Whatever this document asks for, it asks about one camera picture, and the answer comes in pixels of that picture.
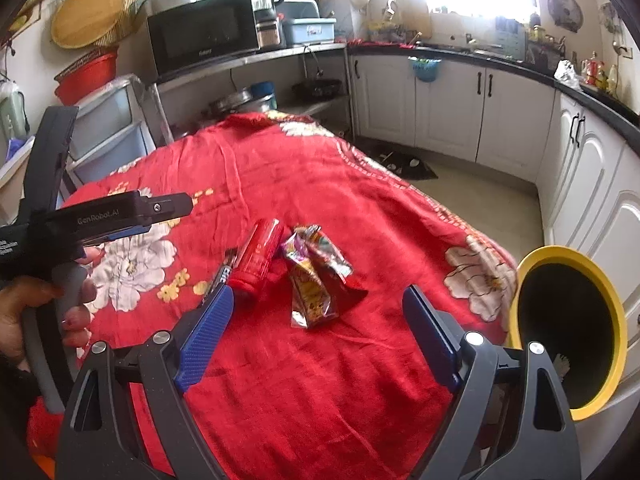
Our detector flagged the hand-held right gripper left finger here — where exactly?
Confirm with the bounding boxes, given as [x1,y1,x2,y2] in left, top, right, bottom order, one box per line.
[55,287,235,480]

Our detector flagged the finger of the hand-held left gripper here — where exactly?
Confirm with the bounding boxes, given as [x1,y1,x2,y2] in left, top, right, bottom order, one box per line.
[102,191,193,242]

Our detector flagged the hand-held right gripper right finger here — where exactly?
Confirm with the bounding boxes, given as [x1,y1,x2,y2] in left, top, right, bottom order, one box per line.
[402,284,583,480]

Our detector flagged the red plastic bottle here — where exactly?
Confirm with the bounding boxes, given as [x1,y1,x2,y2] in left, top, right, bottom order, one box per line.
[227,218,285,295]

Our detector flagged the yellow red snack packet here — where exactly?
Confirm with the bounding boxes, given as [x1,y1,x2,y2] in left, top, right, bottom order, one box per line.
[286,257,368,331]

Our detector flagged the colourful foil snack packet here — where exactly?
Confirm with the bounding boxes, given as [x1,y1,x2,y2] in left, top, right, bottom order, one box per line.
[281,225,353,281]

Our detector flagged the yellow trash bin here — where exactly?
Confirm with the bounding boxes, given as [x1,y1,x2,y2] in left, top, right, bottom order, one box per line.
[507,245,628,422]

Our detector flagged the person's left hand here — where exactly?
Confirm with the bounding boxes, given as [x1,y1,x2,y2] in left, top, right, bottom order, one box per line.
[0,247,101,361]

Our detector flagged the plastic drawer unit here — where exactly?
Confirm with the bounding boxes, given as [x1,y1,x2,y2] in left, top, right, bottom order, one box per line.
[65,74,161,186]

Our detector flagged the wide steel pan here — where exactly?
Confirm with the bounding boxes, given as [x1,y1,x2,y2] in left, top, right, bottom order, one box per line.
[209,87,256,116]

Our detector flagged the pale green appliance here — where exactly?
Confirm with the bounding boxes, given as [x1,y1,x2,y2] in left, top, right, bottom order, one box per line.
[0,82,26,143]

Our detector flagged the red floral tablecloth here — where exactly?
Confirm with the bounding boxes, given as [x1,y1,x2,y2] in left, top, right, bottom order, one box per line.
[27,112,518,480]

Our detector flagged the red plastic basin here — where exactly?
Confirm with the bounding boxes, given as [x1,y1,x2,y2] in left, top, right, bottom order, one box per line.
[54,50,120,107]

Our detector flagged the blue container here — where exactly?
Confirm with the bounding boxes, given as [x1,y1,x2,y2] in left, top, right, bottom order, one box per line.
[250,81,277,111]

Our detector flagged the dark floor mat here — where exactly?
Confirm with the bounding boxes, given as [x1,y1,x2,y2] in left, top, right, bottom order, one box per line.
[372,147,438,181]

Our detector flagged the black microwave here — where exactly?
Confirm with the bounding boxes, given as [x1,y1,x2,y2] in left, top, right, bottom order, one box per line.
[146,0,261,78]

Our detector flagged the steel shelf table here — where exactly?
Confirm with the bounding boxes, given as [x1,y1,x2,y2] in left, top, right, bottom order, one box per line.
[155,42,351,136]

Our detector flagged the round woven tray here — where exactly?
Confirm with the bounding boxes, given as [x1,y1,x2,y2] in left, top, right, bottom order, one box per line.
[107,0,151,38]

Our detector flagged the steel pot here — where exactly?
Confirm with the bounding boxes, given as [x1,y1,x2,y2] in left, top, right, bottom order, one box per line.
[149,0,197,15]

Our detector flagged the round bamboo tray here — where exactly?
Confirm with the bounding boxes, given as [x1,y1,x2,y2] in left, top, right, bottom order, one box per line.
[51,0,126,50]

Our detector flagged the black blender with steel base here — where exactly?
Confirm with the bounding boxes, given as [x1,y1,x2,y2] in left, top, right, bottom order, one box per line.
[246,0,286,52]

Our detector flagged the white kitchen cabinets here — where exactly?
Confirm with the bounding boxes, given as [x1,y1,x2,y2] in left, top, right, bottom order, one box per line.
[347,52,640,411]

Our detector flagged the blue-lidded plastic box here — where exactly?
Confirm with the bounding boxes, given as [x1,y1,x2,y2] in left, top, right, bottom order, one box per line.
[277,0,337,45]

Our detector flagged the blue hanging basket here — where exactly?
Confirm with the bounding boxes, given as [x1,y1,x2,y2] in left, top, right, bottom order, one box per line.
[407,56,443,84]

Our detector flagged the black kitchen countertop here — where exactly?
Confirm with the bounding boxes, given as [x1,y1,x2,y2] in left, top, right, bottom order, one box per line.
[347,42,640,141]

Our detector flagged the crumpled clear plastic bag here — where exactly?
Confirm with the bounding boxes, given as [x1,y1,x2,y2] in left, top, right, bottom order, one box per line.
[554,59,583,91]

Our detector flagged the wall fan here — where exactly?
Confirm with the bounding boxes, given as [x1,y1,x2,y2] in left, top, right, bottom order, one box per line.
[547,0,584,33]

